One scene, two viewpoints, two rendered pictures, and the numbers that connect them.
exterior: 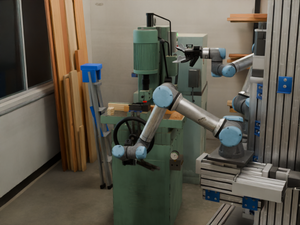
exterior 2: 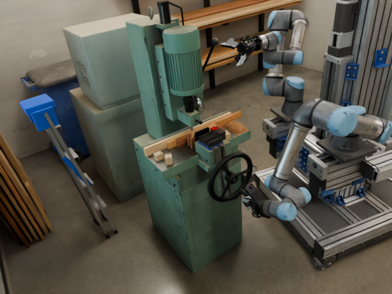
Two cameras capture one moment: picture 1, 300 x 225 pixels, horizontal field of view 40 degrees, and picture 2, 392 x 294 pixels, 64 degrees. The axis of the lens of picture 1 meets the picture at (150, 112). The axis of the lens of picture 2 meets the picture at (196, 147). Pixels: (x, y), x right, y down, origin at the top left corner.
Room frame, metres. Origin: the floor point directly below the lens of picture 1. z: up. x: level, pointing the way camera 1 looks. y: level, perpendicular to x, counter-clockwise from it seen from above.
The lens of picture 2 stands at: (1.87, 1.12, 1.84)
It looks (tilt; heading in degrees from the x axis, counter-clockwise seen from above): 33 degrees down; 315
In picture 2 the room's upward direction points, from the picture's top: 6 degrees counter-clockwise
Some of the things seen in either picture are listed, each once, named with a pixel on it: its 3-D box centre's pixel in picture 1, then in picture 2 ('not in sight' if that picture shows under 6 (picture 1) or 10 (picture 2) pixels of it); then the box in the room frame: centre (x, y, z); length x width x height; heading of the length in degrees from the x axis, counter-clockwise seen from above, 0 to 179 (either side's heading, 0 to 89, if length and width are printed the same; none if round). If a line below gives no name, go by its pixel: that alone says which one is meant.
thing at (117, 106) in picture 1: (146, 108); (190, 132); (3.00, 0.03, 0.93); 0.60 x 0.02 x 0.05; 76
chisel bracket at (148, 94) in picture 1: (146, 95); (189, 116); (3.00, 0.02, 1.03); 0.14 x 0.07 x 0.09; 166
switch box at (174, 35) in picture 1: (172, 41); not in sight; (3.26, -0.18, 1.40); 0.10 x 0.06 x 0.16; 166
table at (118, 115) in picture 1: (142, 119); (204, 149); (2.88, 0.06, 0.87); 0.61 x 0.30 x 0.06; 76
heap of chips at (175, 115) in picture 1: (176, 114); (235, 125); (2.84, -0.19, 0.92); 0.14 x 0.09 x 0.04; 166
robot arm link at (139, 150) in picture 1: (137, 151); (294, 197); (2.32, 0.08, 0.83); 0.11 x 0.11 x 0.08; 76
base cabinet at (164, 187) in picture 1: (149, 174); (191, 197); (3.10, 0.00, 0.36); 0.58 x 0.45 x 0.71; 166
